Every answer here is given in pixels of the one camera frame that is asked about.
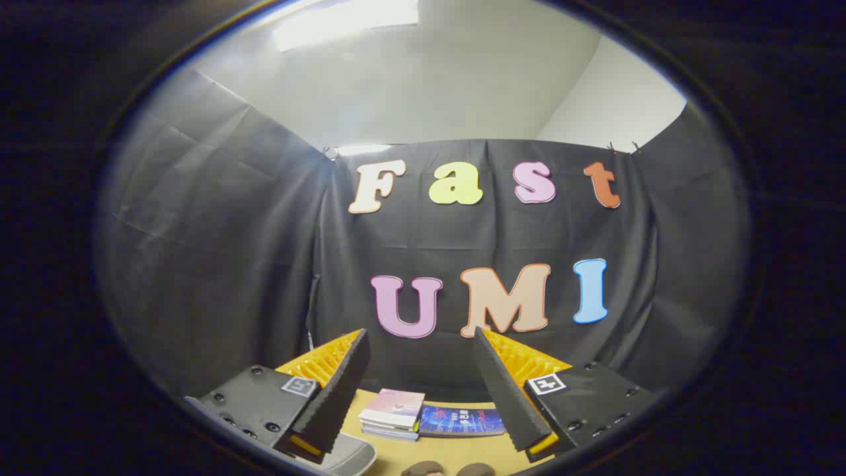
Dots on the thin white book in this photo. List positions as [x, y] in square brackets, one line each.
[390, 428]
[390, 436]

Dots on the blue cover book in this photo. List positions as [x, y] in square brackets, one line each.
[459, 421]

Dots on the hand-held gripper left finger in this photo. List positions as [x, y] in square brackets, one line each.
[340, 390]

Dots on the black backdrop cloth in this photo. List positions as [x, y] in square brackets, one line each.
[231, 231]

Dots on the brown fuzzy shoe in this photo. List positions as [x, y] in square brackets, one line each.
[476, 470]
[423, 469]

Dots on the cream fabric storage box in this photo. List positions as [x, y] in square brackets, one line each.
[350, 459]

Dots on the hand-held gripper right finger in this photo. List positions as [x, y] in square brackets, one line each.
[505, 390]

